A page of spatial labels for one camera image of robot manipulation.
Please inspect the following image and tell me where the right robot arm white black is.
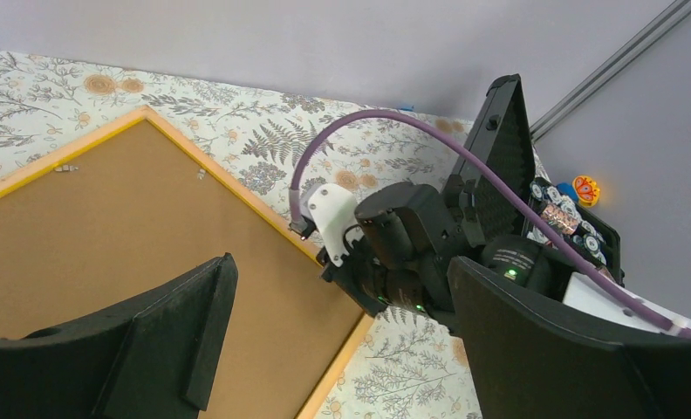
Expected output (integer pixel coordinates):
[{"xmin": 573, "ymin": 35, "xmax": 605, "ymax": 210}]
[{"xmin": 302, "ymin": 182, "xmax": 657, "ymax": 332}]

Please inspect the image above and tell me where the yellow orange toy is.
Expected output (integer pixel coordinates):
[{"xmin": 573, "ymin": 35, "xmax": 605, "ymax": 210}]
[{"xmin": 571, "ymin": 175, "xmax": 601, "ymax": 208}]

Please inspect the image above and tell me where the blue toy piece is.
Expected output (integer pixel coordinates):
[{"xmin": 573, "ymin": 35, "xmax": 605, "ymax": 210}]
[{"xmin": 556, "ymin": 182, "xmax": 578, "ymax": 202}]

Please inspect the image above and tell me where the black poker chip case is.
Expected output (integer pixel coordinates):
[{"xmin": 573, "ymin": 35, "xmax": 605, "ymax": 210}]
[{"xmin": 441, "ymin": 74, "xmax": 625, "ymax": 285}]

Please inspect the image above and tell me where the pink patterned chip stack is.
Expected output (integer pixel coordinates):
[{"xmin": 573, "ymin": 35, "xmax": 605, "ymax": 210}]
[{"xmin": 539, "ymin": 203, "xmax": 579, "ymax": 236}]

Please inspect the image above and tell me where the floral patterned table mat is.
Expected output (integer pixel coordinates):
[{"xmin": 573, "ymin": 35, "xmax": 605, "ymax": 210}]
[{"xmin": 0, "ymin": 50, "xmax": 482, "ymax": 418}]

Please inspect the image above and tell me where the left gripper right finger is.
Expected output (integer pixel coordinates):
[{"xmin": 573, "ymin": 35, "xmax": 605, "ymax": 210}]
[{"xmin": 448, "ymin": 257, "xmax": 691, "ymax": 418}]

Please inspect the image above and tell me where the right aluminium corner post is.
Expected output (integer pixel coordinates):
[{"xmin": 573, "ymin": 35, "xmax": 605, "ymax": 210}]
[{"xmin": 530, "ymin": 0, "xmax": 691, "ymax": 143}]

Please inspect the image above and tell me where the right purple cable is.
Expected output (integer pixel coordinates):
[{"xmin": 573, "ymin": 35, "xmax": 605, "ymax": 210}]
[{"xmin": 288, "ymin": 109, "xmax": 691, "ymax": 342}]

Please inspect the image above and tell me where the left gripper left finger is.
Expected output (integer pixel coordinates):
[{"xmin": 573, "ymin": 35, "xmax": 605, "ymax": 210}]
[{"xmin": 0, "ymin": 254, "xmax": 238, "ymax": 418}]

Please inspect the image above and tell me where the yellow wooden picture frame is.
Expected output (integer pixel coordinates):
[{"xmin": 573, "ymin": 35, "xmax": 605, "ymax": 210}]
[{"xmin": 0, "ymin": 105, "xmax": 375, "ymax": 419}]

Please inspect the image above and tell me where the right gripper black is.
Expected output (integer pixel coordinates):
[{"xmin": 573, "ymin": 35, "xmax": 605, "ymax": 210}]
[{"xmin": 318, "ymin": 182, "xmax": 468, "ymax": 333}]

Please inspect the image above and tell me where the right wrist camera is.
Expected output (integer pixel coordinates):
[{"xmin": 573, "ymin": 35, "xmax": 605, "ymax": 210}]
[{"xmin": 289, "ymin": 183, "xmax": 358, "ymax": 267}]

